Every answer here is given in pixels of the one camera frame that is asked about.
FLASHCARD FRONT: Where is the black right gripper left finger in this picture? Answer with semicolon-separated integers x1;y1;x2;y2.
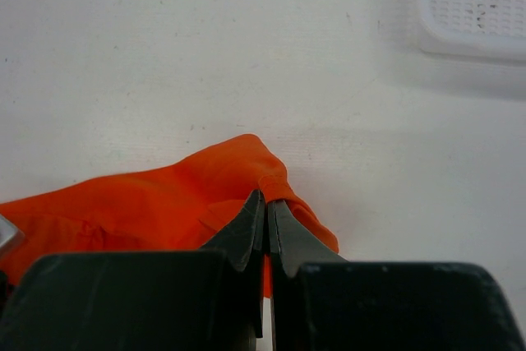
201;190;266;339

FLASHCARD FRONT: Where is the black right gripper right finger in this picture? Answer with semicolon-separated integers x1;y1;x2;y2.
267;201;345;350

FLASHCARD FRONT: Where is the orange t shirt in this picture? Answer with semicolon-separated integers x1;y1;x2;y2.
1;134;339;284

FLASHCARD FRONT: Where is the white perforated plastic basket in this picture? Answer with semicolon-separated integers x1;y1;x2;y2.
416;0;525;62

